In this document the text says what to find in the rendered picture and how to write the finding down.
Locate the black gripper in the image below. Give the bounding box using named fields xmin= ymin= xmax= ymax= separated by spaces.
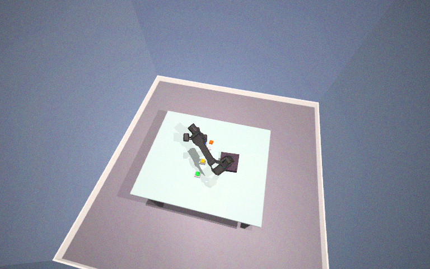
xmin=183 ymin=133 xmax=207 ymax=142

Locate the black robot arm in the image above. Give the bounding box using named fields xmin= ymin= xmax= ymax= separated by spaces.
xmin=188 ymin=123 xmax=234 ymax=175

